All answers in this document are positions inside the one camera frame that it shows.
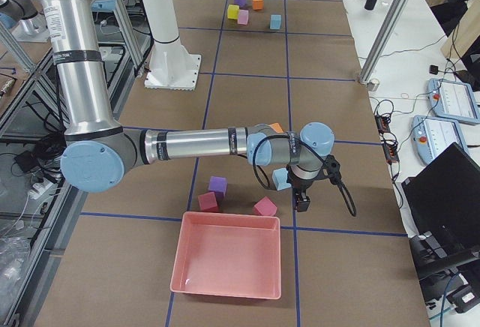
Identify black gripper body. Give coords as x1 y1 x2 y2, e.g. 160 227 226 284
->
287 166 317 212

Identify red foam block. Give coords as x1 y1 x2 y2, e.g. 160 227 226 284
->
197 192 220 213

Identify black laptop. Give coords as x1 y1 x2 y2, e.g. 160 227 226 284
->
402 142 479 247

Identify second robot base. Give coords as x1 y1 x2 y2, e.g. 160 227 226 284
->
1 0 50 43

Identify light blue foam block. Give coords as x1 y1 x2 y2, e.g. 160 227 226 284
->
272 168 291 191

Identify pink-red foam block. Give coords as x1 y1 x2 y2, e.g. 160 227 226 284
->
253 196 278 216

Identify yellow foam block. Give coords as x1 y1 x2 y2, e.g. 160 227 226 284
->
227 4 240 20

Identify orange foam block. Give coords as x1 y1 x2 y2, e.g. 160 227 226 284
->
269 123 284 134
251 0 263 11

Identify far orange foam block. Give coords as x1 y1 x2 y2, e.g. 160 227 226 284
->
251 0 263 11

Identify lower teach pendant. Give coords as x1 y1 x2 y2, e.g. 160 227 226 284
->
412 115 469 165

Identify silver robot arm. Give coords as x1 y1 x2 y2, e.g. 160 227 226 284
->
38 0 344 212

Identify light pink foam block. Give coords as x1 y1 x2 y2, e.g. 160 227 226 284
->
237 10 249 26

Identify white pedestal column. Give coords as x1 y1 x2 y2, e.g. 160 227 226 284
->
142 0 202 91

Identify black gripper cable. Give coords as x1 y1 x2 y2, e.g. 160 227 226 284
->
251 133 358 218

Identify aluminium frame post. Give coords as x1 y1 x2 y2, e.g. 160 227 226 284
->
358 0 409 85

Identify teach pendant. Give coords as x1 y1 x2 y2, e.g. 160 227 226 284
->
427 79 479 125
412 115 469 165

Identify upper teach pendant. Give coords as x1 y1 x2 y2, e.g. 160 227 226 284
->
427 79 479 125

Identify pink plastic tray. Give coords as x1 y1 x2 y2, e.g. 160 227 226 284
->
170 211 281 300

